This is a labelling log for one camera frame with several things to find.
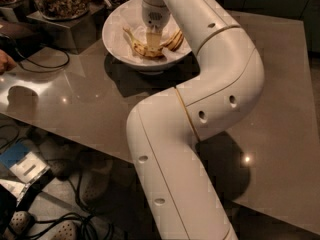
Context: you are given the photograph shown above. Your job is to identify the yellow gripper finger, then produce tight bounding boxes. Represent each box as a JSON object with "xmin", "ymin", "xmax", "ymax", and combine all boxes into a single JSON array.
[{"xmin": 146, "ymin": 28, "xmax": 162, "ymax": 50}]

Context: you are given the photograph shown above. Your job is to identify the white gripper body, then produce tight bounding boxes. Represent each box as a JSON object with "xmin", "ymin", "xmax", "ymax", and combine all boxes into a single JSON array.
[{"xmin": 142, "ymin": 0, "xmax": 170, "ymax": 29}]

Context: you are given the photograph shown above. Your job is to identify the spotted yellow banana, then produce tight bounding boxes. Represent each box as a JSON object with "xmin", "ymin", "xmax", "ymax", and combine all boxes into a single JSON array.
[{"xmin": 123, "ymin": 28, "xmax": 184, "ymax": 59}]

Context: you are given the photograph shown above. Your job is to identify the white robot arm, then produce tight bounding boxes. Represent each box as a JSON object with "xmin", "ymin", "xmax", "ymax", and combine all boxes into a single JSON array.
[{"xmin": 127, "ymin": 0, "xmax": 264, "ymax": 240}]

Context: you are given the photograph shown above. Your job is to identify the white ceramic bowl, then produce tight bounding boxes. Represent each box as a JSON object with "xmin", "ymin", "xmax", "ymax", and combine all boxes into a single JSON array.
[{"xmin": 101, "ymin": 0, "xmax": 193, "ymax": 76}]

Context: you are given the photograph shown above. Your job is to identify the person hand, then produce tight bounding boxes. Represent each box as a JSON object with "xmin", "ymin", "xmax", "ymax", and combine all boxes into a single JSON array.
[{"xmin": 0, "ymin": 50, "xmax": 17, "ymax": 75}]

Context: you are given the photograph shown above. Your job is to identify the white paper liner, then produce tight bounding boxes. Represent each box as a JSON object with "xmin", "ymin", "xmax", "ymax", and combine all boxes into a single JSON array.
[{"xmin": 111, "ymin": 0, "xmax": 188, "ymax": 65}]

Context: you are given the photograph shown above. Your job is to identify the metal stand block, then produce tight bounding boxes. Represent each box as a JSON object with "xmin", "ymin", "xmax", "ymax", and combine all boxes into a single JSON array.
[
  {"xmin": 27, "ymin": 4, "xmax": 106, "ymax": 54},
  {"xmin": 0, "ymin": 0, "xmax": 36, "ymax": 22}
]

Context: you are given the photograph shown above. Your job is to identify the dark brown device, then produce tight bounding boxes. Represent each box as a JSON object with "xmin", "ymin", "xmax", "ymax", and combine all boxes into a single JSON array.
[{"xmin": 0, "ymin": 20, "xmax": 45, "ymax": 61}]

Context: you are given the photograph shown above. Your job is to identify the grey clog shoe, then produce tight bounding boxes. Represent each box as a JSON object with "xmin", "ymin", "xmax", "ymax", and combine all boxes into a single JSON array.
[{"xmin": 81, "ymin": 160, "xmax": 113, "ymax": 204}]

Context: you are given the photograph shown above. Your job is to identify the blue and white box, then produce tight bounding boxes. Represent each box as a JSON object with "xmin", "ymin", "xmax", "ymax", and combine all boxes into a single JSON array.
[{"xmin": 0, "ymin": 142, "xmax": 49, "ymax": 184}]

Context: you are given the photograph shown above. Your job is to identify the beige clog shoe pair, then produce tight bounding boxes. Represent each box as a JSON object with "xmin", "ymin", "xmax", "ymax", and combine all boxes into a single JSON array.
[{"xmin": 0, "ymin": 211, "xmax": 78, "ymax": 240}]

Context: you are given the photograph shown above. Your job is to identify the black cable on table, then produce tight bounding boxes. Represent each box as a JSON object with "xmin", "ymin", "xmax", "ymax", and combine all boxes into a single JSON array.
[{"xmin": 13, "ymin": 45, "xmax": 71, "ymax": 70}]

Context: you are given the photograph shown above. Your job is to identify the black floor cables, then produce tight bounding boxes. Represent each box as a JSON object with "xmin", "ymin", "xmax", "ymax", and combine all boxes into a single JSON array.
[{"xmin": 29, "ymin": 170, "xmax": 134, "ymax": 240}]

